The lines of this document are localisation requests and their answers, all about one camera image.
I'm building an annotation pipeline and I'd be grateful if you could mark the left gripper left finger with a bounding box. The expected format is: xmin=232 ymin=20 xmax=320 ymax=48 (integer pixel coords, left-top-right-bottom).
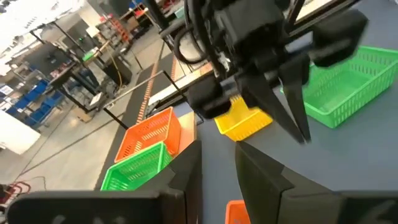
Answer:
xmin=136 ymin=139 xmax=203 ymax=224

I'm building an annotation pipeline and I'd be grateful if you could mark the black aluminium table frame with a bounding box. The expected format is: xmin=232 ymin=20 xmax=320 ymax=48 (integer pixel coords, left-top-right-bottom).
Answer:
xmin=284 ymin=0 xmax=363 ymax=37

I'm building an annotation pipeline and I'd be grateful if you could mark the black desk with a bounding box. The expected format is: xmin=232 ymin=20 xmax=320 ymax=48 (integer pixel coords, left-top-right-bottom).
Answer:
xmin=23 ymin=42 xmax=94 ymax=113

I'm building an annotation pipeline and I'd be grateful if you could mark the yellow slotted plastic basket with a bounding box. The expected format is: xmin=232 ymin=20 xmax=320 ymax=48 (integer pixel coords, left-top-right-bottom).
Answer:
xmin=213 ymin=95 xmax=274 ymax=142

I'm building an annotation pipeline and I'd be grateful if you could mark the orange slotted plastic basket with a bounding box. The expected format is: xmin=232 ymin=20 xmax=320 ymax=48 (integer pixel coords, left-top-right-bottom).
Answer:
xmin=114 ymin=106 xmax=182 ymax=164
xmin=224 ymin=200 xmax=251 ymax=224

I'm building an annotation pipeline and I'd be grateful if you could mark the thin black tube frame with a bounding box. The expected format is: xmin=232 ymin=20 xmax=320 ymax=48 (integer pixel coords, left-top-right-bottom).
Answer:
xmin=102 ymin=70 xmax=189 ymax=131

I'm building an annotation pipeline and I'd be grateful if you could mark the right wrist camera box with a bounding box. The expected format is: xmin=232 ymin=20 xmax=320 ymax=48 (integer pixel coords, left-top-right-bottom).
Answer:
xmin=214 ymin=0 xmax=292 ymax=63

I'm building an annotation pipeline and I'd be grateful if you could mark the low wooden shelf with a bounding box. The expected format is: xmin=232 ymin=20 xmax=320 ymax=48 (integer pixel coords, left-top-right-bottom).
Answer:
xmin=170 ymin=111 xmax=198 ymax=158

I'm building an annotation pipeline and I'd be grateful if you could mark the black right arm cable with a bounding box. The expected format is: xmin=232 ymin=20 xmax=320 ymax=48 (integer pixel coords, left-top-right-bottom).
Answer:
xmin=172 ymin=0 xmax=228 ymax=78

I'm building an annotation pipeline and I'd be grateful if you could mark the green slotted plastic basket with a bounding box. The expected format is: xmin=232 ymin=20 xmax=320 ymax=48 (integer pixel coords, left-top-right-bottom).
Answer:
xmin=279 ymin=45 xmax=398 ymax=129
xmin=99 ymin=141 xmax=174 ymax=191

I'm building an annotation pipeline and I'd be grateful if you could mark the white table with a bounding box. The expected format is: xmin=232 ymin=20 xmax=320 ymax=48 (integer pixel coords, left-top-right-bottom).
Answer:
xmin=0 ymin=110 xmax=41 ymax=156

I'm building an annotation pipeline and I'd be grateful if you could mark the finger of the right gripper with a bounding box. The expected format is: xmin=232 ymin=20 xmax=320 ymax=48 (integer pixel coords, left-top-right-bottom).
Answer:
xmin=279 ymin=55 xmax=312 ymax=142
xmin=235 ymin=73 xmax=307 ymax=144

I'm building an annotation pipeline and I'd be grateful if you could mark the blue storage bin rack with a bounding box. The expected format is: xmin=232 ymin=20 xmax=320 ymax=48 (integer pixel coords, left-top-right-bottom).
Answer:
xmin=4 ymin=79 xmax=65 ymax=128

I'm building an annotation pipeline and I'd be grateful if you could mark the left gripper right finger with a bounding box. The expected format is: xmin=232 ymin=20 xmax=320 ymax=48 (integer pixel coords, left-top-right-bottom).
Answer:
xmin=234 ymin=141 xmax=342 ymax=224

